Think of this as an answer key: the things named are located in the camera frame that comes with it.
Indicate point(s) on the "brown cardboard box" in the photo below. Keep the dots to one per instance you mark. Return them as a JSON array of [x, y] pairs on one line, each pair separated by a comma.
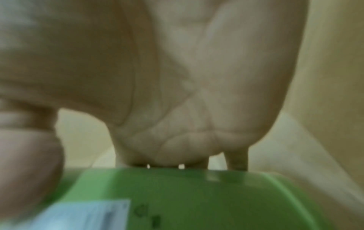
[[335, 67]]

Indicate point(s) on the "person's right hand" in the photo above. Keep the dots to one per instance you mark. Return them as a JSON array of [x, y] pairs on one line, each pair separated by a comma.
[[184, 67]]

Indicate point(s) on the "small green shampoo bottle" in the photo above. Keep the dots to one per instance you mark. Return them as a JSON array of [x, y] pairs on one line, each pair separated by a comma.
[[199, 197]]

